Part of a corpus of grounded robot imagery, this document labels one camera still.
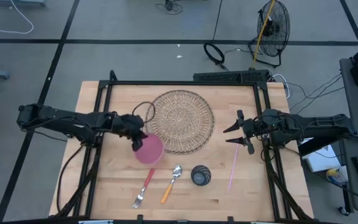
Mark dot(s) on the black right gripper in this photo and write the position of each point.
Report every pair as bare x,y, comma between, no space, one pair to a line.
250,129

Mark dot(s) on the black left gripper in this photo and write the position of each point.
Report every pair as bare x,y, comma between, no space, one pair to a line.
129,124

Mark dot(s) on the pink plastic bowl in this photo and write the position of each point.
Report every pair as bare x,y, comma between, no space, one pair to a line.
151,151

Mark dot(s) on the pink drinking straw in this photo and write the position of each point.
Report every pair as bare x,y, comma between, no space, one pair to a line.
233,168

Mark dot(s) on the dark smoky glass cup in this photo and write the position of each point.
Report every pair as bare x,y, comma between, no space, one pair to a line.
200,175

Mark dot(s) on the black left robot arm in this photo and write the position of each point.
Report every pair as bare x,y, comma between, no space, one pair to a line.
61,119

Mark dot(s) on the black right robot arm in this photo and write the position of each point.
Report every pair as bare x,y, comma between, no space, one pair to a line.
315,124

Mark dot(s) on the round woven straw placemat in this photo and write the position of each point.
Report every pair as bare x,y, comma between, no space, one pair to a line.
182,121

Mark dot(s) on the black perforated electronics box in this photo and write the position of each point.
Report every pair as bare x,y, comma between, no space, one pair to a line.
228,76

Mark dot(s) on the white box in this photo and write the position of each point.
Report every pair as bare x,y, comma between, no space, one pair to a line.
320,160

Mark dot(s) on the white wipes canister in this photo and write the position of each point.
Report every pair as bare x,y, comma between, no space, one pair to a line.
337,175

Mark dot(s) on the black floor fan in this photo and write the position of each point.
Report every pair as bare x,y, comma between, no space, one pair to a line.
273,28

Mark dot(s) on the black aluminium table frame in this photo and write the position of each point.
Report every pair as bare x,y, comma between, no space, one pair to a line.
182,83

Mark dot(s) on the black frame clip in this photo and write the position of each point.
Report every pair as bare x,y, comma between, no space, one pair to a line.
140,218
230,219

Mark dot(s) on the silver metal frame bracket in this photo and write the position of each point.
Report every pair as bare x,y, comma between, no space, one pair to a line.
264,222
95,221

